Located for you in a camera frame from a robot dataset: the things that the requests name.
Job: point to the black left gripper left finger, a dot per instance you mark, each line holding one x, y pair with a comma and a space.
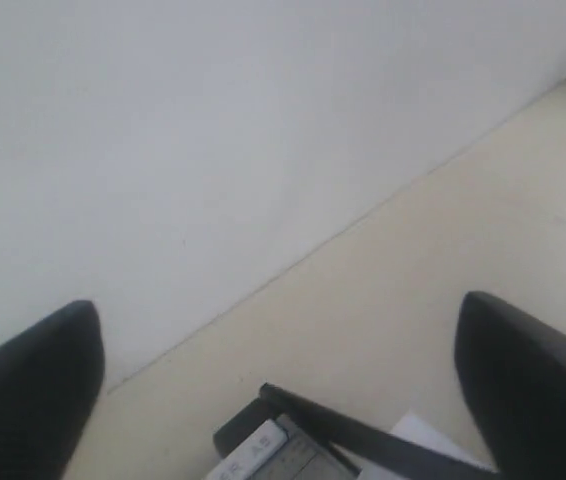
51, 376

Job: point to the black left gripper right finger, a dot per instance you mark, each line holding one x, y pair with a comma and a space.
512, 372

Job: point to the white paper strip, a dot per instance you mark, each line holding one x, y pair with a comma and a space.
415, 429

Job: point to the black cutter blade arm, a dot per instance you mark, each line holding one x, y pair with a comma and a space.
358, 442

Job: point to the grey paper cutter base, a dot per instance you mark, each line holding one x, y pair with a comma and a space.
258, 447

